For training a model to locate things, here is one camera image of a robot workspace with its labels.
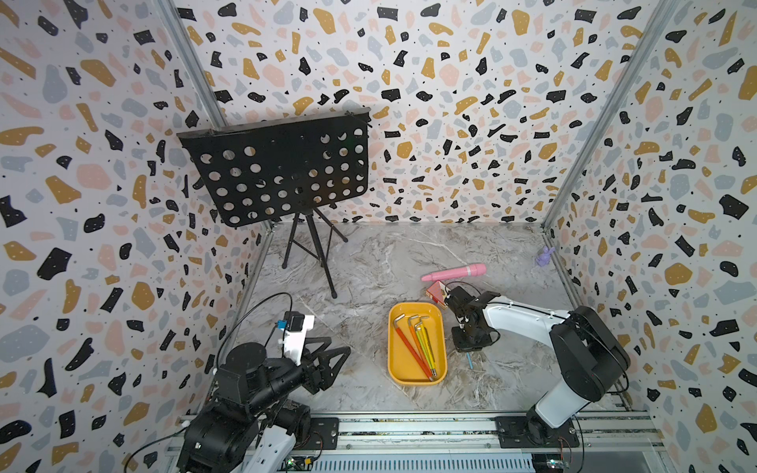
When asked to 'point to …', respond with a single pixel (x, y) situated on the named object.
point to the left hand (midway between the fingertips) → (341, 346)
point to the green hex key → (422, 345)
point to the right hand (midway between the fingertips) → (463, 347)
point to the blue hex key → (469, 361)
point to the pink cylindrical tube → (470, 270)
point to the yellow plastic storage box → (402, 368)
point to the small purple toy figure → (544, 257)
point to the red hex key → (405, 339)
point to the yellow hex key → (426, 344)
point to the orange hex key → (416, 342)
